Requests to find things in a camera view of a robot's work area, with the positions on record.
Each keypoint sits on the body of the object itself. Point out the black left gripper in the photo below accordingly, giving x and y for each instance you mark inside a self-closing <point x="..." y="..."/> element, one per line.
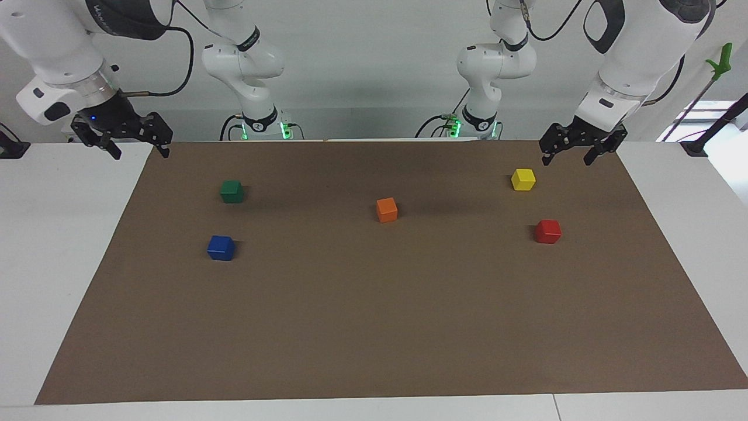
<point x="593" y="127"/>

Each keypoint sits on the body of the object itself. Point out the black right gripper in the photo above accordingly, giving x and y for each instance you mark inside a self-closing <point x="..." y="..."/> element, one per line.
<point x="111" y="114"/>

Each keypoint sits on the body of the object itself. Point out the red wooden block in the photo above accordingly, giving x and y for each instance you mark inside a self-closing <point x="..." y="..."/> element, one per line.
<point x="548" y="232"/>

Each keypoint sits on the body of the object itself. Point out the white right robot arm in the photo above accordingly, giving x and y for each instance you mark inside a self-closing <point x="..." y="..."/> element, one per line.
<point x="52" y="47"/>

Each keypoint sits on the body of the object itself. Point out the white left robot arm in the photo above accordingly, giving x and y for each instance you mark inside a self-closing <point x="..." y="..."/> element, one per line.
<point x="637" y="52"/>

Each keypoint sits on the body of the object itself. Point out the yellow wooden block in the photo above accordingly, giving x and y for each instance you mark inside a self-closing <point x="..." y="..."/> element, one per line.
<point x="523" y="180"/>

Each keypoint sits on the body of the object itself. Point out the green wooden block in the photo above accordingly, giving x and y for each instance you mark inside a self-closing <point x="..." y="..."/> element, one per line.
<point x="231" y="192"/>

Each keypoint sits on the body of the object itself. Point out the blue wooden block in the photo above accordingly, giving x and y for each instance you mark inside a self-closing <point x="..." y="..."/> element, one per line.
<point x="221" y="248"/>

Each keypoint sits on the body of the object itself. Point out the orange wooden block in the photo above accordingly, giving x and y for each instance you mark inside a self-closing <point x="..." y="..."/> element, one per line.
<point x="387" y="210"/>

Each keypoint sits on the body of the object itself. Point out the black table clamp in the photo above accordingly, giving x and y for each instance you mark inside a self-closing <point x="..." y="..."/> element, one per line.
<point x="11" y="149"/>

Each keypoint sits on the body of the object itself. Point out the black stand pole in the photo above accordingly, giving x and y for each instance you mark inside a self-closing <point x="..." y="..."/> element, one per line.
<point x="716" y="126"/>

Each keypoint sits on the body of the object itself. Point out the green clamp on thin rod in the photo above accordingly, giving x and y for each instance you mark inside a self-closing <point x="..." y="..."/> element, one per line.
<point x="722" y="61"/>

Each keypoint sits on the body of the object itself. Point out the brown paper mat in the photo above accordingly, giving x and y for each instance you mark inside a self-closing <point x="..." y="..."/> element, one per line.
<point x="374" y="304"/>

